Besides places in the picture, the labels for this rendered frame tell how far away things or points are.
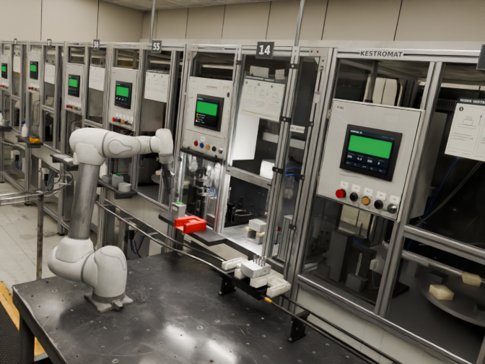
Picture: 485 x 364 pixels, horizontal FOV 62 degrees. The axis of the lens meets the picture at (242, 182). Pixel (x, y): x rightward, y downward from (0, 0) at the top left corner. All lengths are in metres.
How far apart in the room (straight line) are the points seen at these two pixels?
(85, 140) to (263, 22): 5.63
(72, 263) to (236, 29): 6.29
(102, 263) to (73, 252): 0.16
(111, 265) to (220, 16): 6.70
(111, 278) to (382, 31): 4.92
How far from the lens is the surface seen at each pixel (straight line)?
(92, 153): 2.09
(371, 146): 1.80
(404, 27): 5.91
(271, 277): 2.13
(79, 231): 2.15
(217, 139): 2.46
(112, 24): 10.15
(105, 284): 2.09
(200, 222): 2.52
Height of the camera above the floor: 1.78
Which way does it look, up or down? 12 degrees down
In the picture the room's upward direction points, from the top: 8 degrees clockwise
